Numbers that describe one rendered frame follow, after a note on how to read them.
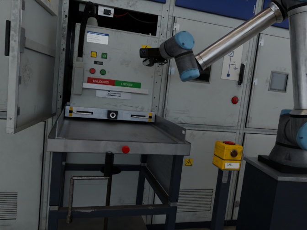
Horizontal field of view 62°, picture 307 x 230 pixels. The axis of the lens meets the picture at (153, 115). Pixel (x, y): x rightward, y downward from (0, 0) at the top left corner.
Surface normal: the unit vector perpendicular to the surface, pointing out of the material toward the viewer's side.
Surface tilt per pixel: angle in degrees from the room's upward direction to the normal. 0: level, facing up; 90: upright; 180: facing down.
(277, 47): 90
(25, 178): 90
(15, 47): 90
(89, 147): 90
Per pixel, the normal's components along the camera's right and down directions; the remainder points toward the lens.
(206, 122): 0.28, 0.14
